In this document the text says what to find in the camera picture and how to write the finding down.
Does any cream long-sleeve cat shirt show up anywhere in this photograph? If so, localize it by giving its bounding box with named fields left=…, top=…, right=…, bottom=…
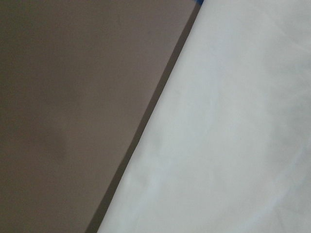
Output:
left=99, top=0, right=311, bottom=233

